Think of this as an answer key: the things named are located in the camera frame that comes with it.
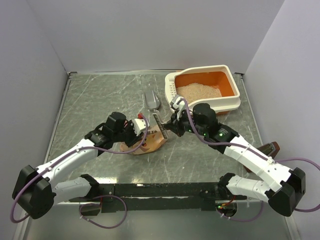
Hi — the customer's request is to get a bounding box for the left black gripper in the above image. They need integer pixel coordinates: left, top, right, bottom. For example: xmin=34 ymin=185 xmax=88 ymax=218
xmin=113 ymin=119 xmax=144 ymax=148

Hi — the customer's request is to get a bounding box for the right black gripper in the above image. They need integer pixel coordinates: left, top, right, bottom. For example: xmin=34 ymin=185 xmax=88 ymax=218
xmin=164 ymin=107 xmax=207 ymax=137

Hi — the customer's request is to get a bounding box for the clear plastic bag clip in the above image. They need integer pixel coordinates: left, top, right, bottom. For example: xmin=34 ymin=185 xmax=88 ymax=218
xmin=152 ymin=110 xmax=168 ymax=139

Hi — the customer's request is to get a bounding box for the pink cat litter bag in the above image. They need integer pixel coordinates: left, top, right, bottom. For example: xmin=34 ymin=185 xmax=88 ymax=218
xmin=130 ymin=125 xmax=168 ymax=155

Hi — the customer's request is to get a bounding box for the metal litter scoop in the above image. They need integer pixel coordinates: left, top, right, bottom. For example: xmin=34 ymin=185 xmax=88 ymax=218
xmin=144 ymin=90 xmax=161 ymax=111

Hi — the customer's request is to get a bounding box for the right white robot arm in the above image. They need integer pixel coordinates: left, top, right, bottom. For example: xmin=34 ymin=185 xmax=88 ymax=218
xmin=164 ymin=98 xmax=306 ymax=217

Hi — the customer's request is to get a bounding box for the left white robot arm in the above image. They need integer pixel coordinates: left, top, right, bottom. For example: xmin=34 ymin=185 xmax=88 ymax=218
xmin=10 ymin=112 xmax=150 ymax=223

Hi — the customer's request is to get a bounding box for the cream orange litter box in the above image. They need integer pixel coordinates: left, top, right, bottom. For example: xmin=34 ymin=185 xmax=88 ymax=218
xmin=164 ymin=65 xmax=241 ymax=115

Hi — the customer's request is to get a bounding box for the brown dustpan brush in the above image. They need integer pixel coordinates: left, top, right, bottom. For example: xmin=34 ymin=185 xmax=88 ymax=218
xmin=257 ymin=141 xmax=281 ymax=159

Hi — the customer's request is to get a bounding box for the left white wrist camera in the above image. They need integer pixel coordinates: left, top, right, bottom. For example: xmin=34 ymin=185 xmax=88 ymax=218
xmin=132 ymin=113 xmax=150 ymax=136

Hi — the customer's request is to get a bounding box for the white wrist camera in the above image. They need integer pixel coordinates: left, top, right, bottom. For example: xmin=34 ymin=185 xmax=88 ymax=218
xmin=132 ymin=113 xmax=150 ymax=136
xmin=169 ymin=94 xmax=186 ymax=120

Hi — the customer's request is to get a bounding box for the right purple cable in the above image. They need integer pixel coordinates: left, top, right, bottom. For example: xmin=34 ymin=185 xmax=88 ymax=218
xmin=181 ymin=97 xmax=320 ymax=222

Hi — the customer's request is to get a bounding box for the purple cable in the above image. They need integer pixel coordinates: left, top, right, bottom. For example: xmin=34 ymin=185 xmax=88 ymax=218
xmin=181 ymin=97 xmax=320 ymax=222
xmin=9 ymin=118 xmax=148 ymax=230

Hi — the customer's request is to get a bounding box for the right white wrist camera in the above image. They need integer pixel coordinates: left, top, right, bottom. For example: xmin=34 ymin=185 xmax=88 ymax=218
xmin=169 ymin=94 xmax=186 ymax=120

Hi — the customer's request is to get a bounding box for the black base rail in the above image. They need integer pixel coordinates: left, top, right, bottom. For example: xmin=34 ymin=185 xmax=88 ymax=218
xmin=70 ymin=182 xmax=247 ymax=213

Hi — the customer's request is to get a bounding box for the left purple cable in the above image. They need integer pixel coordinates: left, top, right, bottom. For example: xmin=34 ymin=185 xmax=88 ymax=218
xmin=9 ymin=118 xmax=148 ymax=230

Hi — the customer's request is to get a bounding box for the aluminium frame rail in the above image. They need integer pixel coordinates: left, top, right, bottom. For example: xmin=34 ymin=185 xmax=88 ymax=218
xmin=24 ymin=181 xmax=290 ymax=208

